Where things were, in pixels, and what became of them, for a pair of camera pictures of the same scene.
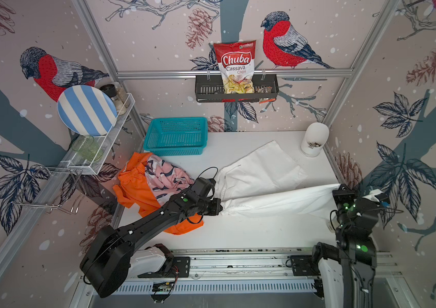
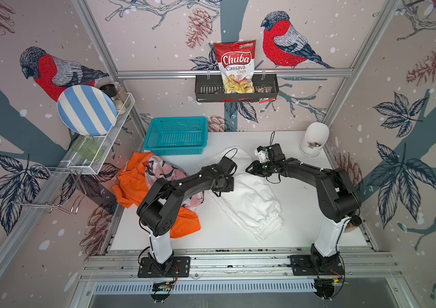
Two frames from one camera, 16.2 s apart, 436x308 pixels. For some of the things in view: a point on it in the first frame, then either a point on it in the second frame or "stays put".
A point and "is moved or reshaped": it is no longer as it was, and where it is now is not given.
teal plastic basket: [177, 136] stays put
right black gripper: [338, 194] to [254, 169]
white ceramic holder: [317, 135] stays put
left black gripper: [216, 208] to [231, 186]
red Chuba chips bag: [236, 63] stays put
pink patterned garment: [167, 179] stays put
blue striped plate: [87, 110] stays put
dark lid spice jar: [110, 90] stays put
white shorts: [267, 179] is moved or reshaped
